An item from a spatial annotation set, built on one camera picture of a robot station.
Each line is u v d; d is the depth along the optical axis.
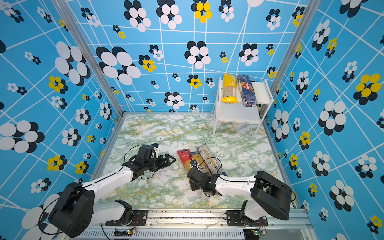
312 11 0.69
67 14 0.71
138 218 0.73
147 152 0.68
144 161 0.68
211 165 0.89
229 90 0.82
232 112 1.02
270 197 0.43
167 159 0.77
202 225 0.73
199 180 0.64
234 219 0.73
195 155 0.92
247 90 0.81
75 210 0.41
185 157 0.91
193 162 0.77
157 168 0.77
